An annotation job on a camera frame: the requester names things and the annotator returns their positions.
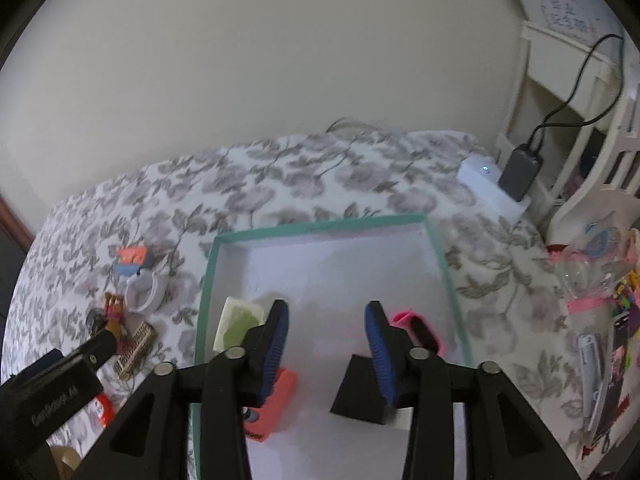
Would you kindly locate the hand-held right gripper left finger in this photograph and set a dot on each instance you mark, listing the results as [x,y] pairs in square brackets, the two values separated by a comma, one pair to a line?
[275,345]

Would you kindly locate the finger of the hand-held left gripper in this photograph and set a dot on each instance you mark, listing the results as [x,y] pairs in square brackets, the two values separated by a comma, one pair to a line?
[100,345]

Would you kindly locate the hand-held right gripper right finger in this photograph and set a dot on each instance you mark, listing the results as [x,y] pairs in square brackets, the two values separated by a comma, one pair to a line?
[380,355]

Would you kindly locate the gold patterned lighter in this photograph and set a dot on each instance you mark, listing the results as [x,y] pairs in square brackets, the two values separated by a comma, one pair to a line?
[132,352]

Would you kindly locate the pink ball toy figure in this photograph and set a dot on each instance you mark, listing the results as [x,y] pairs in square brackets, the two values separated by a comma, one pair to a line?
[114,310]

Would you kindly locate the black charger block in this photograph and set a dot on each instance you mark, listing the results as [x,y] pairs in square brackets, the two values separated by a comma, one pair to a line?
[357,390]

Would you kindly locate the pink wrist watch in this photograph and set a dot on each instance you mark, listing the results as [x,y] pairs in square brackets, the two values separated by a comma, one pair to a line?
[402,317]

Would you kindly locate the cream hair claw clip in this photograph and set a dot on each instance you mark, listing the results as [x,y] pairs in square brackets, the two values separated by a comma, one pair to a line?
[224,332]

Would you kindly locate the red and white bottle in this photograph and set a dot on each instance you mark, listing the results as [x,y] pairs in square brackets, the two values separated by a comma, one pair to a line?
[103,407]

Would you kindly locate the teal-rimmed white box tray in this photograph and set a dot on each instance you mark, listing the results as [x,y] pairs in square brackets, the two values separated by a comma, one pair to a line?
[325,270]

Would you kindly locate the small orange blue case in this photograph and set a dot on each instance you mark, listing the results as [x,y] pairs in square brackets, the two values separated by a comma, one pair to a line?
[131,255]

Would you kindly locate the dark cabinet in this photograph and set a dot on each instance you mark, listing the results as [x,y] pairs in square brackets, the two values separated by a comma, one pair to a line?
[10,280]

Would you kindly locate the grey floral blanket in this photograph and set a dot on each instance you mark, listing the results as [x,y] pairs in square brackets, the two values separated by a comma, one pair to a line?
[300,170]

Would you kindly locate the white power bank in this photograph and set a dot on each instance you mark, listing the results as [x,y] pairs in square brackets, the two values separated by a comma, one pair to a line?
[480,180]

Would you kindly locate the silver nail clipper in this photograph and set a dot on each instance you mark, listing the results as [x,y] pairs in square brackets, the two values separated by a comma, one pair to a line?
[590,360]

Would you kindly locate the clear bag with pink items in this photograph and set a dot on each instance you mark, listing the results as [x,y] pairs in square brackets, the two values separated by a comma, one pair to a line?
[590,270]

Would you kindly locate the grey power bank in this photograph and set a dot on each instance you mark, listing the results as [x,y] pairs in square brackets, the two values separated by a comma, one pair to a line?
[520,175]

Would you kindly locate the black card pack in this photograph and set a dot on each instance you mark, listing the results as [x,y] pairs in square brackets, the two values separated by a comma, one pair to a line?
[620,360]

